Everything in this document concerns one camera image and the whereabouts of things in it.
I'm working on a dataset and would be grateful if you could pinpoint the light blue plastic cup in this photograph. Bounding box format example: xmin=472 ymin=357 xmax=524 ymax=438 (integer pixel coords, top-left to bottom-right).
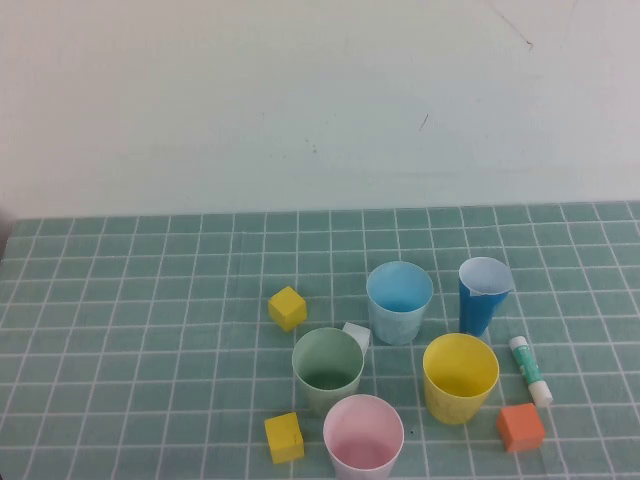
xmin=365 ymin=260 xmax=434 ymax=346

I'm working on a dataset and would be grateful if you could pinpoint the pale green plastic cup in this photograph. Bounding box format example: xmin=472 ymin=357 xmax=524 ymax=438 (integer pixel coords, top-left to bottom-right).
xmin=291 ymin=327 xmax=366 ymax=419

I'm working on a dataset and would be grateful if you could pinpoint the yellow plastic cup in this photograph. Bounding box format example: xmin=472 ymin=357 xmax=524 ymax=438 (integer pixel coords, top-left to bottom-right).
xmin=422 ymin=333 xmax=501 ymax=426

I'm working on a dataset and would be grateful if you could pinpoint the yellow cube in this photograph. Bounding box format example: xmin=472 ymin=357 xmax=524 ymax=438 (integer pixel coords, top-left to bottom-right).
xmin=267 ymin=285 xmax=308 ymax=332
xmin=263 ymin=412 xmax=305 ymax=465

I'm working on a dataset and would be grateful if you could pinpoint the white cube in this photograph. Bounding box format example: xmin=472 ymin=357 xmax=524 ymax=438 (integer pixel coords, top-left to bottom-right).
xmin=341 ymin=322 xmax=372 ymax=354

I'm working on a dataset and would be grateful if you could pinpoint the blue rolled paper cone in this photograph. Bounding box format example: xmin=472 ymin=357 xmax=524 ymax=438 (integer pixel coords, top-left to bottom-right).
xmin=458 ymin=256 xmax=513 ymax=337

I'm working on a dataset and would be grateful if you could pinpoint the green checkered tablecloth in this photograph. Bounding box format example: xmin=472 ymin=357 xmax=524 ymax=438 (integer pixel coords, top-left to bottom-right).
xmin=0 ymin=200 xmax=640 ymax=480

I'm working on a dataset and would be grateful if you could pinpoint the pink plastic cup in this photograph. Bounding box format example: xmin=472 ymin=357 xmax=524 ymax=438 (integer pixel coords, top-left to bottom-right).
xmin=322 ymin=394 xmax=405 ymax=480

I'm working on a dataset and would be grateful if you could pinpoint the green white glue stick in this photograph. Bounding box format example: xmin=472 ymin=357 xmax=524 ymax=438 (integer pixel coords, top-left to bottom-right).
xmin=508 ymin=335 xmax=554 ymax=407

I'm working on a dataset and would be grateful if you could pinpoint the orange cube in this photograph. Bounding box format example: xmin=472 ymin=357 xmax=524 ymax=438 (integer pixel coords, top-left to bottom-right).
xmin=495 ymin=402 xmax=546 ymax=453

